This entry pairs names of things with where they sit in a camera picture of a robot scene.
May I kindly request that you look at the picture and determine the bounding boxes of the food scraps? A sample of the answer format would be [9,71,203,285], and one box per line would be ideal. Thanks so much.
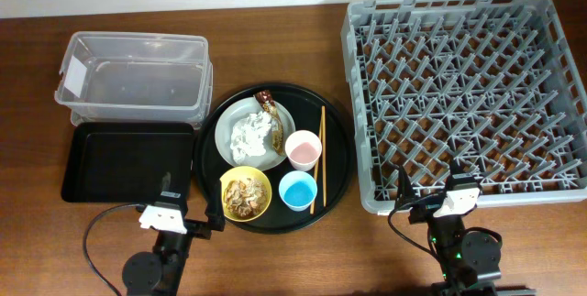
[224,178,269,219]

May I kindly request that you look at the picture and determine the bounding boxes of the yellow bowl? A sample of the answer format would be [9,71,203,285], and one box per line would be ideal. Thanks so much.
[220,166,272,223]

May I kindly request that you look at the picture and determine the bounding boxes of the blue cup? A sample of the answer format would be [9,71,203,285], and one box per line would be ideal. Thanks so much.
[278,170,317,212]

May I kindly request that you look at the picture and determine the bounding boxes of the pink cup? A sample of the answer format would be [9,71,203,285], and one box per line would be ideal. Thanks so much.
[284,130,323,171]

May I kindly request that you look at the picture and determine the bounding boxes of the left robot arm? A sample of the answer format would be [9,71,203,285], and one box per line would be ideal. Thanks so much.
[122,181,226,295]

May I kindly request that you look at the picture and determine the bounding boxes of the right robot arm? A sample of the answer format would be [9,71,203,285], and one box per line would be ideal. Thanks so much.
[387,161,537,296]

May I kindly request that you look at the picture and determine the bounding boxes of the grey dishwasher rack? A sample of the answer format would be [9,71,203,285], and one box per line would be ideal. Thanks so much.
[341,0,586,215]

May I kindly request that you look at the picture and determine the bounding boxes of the black rectangular tray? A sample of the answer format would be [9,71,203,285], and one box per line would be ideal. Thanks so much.
[61,122,194,203]

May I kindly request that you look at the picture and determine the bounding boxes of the crumpled white tissue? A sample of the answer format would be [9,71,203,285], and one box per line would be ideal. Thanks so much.
[230,111,272,165]

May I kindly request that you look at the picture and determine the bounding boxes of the round black serving tray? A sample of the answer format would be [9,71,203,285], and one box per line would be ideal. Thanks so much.
[193,82,356,234]

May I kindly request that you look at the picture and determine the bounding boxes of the grey plate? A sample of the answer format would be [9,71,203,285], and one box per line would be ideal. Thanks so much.
[215,97,286,170]

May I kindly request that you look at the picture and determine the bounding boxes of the right wooden chopstick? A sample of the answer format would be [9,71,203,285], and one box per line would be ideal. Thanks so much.
[321,106,327,207]

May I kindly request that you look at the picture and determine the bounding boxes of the clear plastic bin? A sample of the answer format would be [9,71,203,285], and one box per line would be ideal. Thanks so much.
[54,31,213,128]

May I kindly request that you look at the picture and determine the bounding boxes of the brown snack wrapper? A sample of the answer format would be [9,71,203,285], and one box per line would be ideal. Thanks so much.
[254,90,285,156]

